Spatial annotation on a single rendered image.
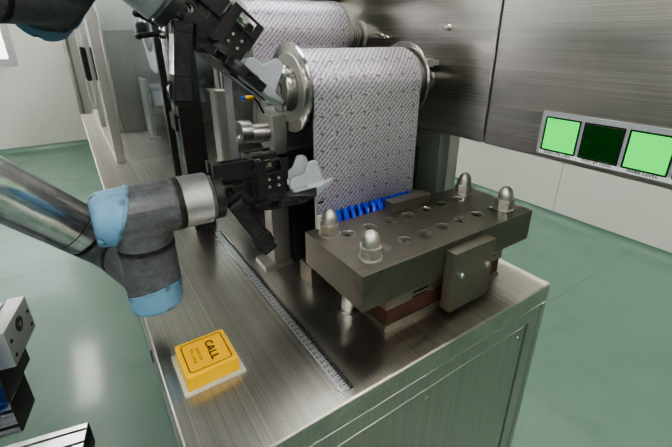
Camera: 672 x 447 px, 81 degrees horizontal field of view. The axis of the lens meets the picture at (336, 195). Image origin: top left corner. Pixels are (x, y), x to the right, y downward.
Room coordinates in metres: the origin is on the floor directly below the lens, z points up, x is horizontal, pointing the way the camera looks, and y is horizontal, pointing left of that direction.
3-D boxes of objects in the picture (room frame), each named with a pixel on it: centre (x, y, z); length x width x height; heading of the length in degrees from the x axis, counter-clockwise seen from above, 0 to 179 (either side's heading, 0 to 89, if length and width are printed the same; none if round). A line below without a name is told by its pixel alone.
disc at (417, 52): (0.83, -0.14, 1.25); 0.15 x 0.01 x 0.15; 34
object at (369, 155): (0.70, -0.06, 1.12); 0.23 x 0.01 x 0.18; 124
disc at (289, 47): (0.68, 0.08, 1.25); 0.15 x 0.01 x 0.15; 34
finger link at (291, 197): (0.59, 0.07, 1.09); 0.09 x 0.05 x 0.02; 122
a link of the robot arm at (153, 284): (0.50, 0.28, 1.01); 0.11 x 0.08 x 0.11; 51
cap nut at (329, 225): (0.57, 0.01, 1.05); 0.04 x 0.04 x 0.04
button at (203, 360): (0.42, 0.18, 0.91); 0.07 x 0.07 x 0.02; 34
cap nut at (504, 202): (0.68, -0.32, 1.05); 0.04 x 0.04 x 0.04
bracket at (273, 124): (0.69, 0.13, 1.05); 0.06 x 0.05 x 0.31; 124
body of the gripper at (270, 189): (0.57, 0.14, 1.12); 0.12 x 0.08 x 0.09; 123
